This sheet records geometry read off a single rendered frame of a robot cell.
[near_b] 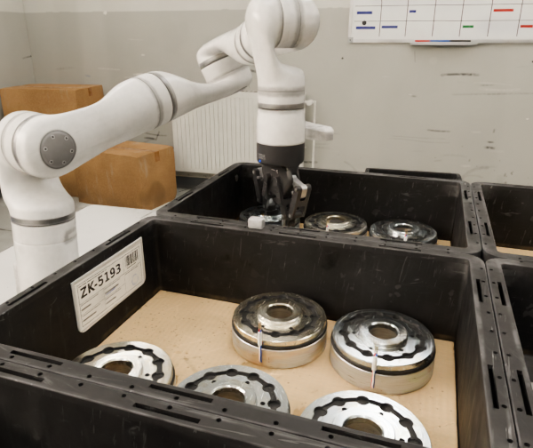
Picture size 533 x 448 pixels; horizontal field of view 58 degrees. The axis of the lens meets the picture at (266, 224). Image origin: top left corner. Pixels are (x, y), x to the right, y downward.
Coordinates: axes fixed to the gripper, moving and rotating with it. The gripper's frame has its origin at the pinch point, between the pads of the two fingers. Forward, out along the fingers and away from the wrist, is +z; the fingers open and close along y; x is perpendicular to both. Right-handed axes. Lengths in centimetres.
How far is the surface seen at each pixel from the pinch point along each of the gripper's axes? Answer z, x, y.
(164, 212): -7.8, -21.2, 4.5
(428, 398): 2.2, -9.8, 39.6
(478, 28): -35, 242, -142
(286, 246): -6.4, -12.4, 19.8
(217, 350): 2.3, -23.0, 22.5
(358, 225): -0.8, 9.8, 8.3
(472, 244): -7.8, 3.4, 32.9
